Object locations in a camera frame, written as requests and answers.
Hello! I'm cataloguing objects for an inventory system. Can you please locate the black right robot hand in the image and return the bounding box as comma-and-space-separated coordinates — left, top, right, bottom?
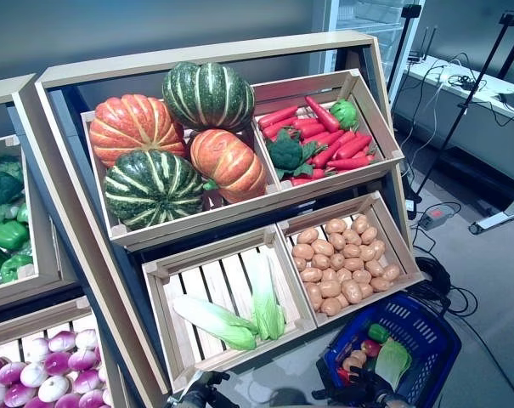
312, 365, 396, 407

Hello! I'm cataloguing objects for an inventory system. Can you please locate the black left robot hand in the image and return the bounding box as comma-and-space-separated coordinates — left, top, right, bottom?
188, 370, 240, 408

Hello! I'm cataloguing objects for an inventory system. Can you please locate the blue plastic shopping basket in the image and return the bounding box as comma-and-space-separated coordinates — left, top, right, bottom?
316, 291, 462, 408

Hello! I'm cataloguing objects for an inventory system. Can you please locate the red yellow apple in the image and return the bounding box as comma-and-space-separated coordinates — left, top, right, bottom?
361, 338, 383, 358

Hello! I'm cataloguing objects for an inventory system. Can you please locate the light wooden slatted crate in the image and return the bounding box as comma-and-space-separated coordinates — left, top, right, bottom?
141, 224, 318, 394
276, 190, 424, 328
81, 99, 283, 252
0, 134, 43, 294
0, 297, 111, 408
251, 69, 404, 201

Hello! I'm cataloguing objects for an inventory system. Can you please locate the dark green striped pumpkin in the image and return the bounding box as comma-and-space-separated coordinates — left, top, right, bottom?
104, 149, 206, 230
161, 61, 257, 133

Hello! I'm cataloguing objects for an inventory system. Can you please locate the white table leg with caster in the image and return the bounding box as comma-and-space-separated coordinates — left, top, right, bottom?
468, 197, 514, 235

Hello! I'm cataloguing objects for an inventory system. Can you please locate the orange striped pumpkin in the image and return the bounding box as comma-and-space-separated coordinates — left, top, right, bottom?
189, 128, 268, 204
88, 93, 188, 167

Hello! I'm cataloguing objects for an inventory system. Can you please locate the dark green broccoli head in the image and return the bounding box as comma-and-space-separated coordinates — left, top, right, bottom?
0, 155, 24, 179
265, 128, 329, 180
0, 169, 24, 209

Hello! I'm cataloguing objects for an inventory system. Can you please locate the white top counter desk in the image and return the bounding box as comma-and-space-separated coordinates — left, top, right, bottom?
403, 54, 514, 184

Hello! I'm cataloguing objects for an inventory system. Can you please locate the black router with antennas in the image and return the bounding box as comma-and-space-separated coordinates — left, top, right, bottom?
408, 25, 439, 65

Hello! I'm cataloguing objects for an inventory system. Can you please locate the glass door fridge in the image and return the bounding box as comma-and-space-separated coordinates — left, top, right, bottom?
313, 0, 426, 93

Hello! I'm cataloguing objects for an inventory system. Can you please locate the black slanted stand pole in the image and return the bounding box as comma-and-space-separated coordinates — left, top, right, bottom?
409, 10, 514, 205

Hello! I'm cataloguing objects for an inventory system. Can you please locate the coiled black cable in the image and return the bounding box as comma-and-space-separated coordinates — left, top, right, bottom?
412, 256, 453, 309

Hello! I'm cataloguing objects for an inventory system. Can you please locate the grey power strip red switch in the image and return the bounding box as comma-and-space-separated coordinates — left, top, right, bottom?
418, 205, 453, 231

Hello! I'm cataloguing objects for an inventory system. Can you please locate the thin black camera tripod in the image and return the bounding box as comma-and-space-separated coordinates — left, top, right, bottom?
386, 3, 423, 93

